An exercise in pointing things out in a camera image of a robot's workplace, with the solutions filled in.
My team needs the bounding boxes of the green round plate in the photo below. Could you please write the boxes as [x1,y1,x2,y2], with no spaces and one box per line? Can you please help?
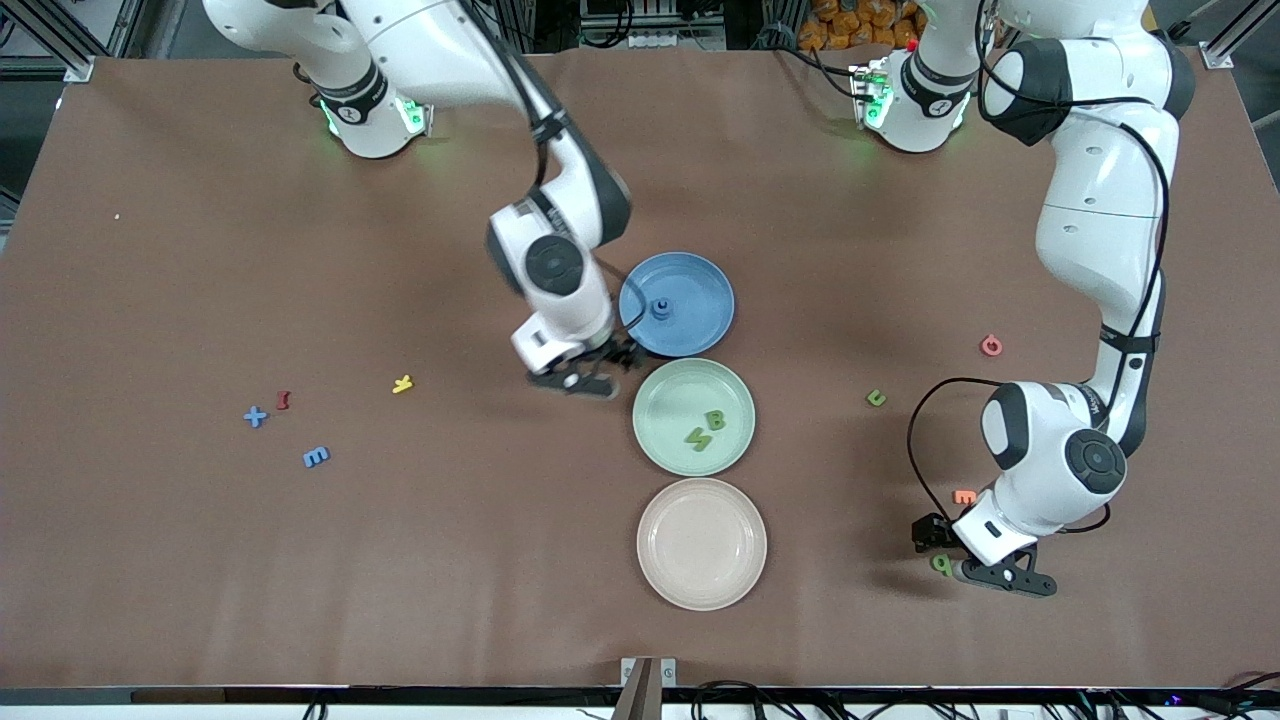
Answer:
[632,358,757,478]

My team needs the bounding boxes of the blue round plate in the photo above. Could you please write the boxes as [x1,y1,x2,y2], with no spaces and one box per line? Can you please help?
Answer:
[618,251,737,358]

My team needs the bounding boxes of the beige round plate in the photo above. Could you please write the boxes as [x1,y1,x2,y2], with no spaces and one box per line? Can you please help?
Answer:
[636,477,769,612]

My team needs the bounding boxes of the brown table cover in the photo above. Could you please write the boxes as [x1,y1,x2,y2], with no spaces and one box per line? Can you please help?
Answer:
[0,45,1280,691]

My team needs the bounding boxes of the background equipment rack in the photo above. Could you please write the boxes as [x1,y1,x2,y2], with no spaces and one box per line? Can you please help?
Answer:
[578,0,727,51]

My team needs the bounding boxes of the orange packets pile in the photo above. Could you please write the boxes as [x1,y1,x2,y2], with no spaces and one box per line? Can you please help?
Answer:
[797,0,926,53]

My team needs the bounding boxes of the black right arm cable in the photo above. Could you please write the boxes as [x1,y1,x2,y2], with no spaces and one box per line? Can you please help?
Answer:
[465,0,646,341]

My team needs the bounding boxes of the black floor cables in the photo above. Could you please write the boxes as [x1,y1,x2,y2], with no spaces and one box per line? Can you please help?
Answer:
[690,680,1280,720]

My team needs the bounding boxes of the grey metal bracket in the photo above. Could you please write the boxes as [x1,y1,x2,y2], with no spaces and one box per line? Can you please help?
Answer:
[620,656,678,690]

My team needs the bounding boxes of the brown camera pole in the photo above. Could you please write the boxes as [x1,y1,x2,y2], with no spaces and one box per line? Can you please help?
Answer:
[612,658,661,720]

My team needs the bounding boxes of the aluminium frame post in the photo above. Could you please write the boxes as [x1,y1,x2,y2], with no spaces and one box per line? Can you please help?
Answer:
[1200,0,1280,71]
[0,0,97,83]

